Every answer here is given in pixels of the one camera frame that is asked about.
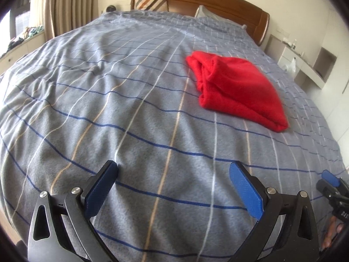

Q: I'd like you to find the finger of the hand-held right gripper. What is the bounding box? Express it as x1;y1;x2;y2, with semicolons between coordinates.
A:
321;170;341;188
316;179;337;197

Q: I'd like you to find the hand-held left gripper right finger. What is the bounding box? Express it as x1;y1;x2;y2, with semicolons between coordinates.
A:
229;162;320;262

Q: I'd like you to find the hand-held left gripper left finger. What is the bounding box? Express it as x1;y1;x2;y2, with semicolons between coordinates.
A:
27;160;119;262

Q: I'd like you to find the red knit sweater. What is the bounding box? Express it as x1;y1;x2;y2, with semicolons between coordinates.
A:
186;50;289;134

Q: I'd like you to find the person's right hand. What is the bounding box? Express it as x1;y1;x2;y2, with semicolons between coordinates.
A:
321;216;345;252

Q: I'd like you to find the grey checked blanket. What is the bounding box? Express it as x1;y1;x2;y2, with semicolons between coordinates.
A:
0;9;349;262

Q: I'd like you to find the white bedside shelf unit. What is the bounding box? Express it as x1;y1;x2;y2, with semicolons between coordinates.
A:
266;34;339;89

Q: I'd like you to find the clear plastic bag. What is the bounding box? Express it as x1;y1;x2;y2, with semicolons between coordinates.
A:
284;57;298;73

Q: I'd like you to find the white window cabinet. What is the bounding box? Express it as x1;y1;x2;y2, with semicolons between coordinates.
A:
0;31;46;75

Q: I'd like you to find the colourful cloth pile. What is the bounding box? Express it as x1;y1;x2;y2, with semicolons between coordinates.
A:
8;25;44;50

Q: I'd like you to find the pale grey pillow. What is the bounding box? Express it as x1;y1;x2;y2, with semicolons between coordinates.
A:
195;5;219;20

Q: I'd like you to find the window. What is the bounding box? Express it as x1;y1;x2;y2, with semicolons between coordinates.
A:
9;1;34;50

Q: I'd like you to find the wooden headboard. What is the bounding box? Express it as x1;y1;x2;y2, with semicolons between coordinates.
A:
131;0;270;46

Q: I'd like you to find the beige curtain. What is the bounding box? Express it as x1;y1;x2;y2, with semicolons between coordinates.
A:
29;0;110;38

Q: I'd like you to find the striped pillow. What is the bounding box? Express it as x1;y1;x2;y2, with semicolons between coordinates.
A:
135;0;168;12

